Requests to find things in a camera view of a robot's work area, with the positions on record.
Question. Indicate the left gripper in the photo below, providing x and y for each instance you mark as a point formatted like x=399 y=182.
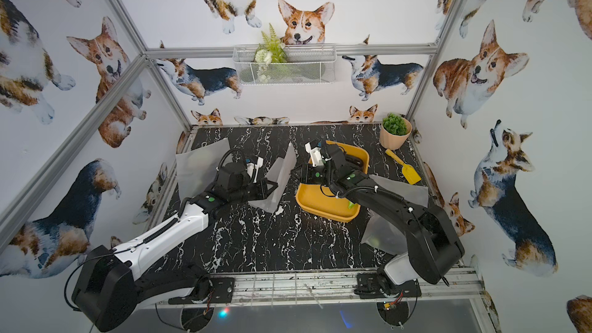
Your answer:
x=261 y=187

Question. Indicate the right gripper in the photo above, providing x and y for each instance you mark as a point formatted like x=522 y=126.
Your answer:
x=306 y=176

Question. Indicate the yellow plastic tray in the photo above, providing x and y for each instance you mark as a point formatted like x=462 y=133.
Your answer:
x=312 y=200

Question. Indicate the frosted zip-top bag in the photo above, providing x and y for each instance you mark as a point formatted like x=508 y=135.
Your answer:
x=197 y=169
x=280 y=173
x=382 y=235

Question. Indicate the frosted zip-top bag front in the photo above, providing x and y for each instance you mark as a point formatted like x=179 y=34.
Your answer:
x=382 y=235

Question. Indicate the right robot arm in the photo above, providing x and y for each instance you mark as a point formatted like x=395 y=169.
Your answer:
x=432 y=245

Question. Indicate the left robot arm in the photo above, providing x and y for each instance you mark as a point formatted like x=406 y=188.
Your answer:
x=113 y=283

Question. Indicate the pink pot green plant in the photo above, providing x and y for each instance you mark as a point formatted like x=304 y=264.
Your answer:
x=395 y=131

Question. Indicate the yellow plastic scoop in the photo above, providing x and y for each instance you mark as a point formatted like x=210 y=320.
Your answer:
x=410 y=174

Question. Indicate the artificial fern and flower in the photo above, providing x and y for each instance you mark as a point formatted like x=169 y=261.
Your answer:
x=270 y=58

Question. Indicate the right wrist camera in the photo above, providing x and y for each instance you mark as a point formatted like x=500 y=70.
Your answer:
x=315 y=154

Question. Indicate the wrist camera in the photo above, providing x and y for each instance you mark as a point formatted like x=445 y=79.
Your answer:
x=253 y=167
x=315 y=154

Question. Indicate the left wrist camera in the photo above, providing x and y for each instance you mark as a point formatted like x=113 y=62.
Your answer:
x=253 y=167

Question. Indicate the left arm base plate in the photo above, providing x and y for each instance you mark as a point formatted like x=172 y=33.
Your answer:
x=215 y=290

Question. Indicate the white wire wall basket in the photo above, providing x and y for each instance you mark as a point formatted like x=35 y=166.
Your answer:
x=292 y=65

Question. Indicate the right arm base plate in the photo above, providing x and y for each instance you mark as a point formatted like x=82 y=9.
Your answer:
x=374 y=286

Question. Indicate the aluminium frame post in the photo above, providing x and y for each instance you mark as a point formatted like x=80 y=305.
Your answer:
x=30 y=197

